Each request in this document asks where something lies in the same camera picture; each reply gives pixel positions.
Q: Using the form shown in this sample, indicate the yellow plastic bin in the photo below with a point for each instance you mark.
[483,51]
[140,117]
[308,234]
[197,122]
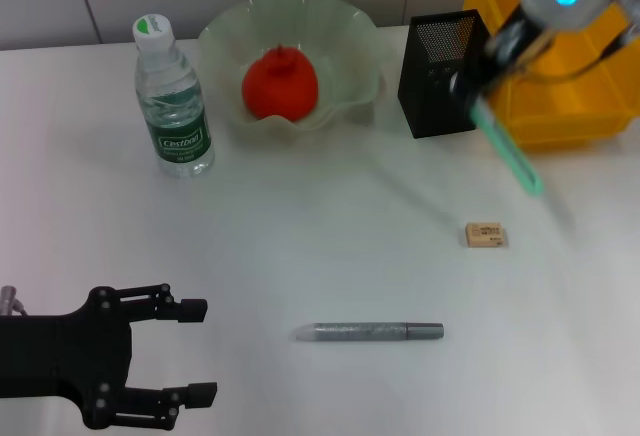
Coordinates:
[575,111]

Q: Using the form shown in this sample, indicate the red tomato-shaped object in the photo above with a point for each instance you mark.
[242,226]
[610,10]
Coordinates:
[280,86]

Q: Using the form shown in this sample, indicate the beige eraser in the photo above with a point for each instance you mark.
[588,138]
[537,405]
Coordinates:
[484,235]

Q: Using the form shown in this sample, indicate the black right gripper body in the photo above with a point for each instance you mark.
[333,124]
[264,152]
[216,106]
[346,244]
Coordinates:
[507,51]

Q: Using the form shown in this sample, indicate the clear water bottle green label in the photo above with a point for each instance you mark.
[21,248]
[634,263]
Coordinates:
[175,106]

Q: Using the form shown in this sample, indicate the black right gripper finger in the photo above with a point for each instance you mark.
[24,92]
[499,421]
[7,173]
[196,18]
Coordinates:
[470,87]

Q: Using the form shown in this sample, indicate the mint green utility knife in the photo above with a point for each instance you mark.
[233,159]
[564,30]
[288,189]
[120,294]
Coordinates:
[510,148]

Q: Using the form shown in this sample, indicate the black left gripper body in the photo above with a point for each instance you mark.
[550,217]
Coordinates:
[60,356]

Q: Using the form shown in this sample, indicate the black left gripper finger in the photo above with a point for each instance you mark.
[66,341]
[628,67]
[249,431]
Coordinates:
[200,395]
[192,310]

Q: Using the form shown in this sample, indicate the frosted green glass fruit bowl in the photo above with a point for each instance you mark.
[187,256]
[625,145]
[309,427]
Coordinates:
[225,56]

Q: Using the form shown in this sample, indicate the black mesh pen holder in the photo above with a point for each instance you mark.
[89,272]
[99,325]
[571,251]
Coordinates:
[430,101]

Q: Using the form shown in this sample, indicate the grey marker pen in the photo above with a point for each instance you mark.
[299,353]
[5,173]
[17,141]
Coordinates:
[365,332]

